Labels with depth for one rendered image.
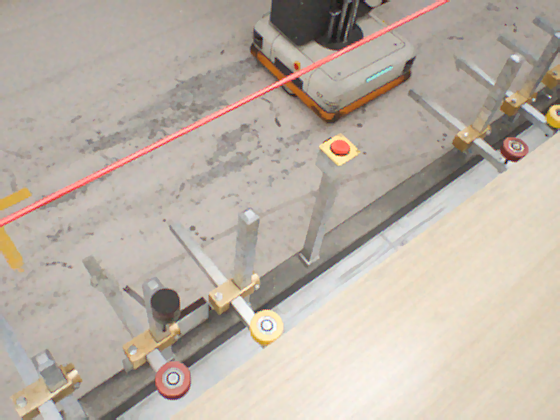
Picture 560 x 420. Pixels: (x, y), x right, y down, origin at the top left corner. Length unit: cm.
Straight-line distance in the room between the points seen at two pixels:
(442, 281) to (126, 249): 145
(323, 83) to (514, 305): 161
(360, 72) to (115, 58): 134
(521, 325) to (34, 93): 253
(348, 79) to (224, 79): 71
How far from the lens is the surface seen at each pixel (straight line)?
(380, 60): 311
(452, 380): 153
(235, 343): 176
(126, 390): 164
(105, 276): 158
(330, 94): 291
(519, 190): 191
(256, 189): 279
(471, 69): 232
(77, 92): 325
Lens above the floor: 226
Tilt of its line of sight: 53 degrees down
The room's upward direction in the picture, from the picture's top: 8 degrees clockwise
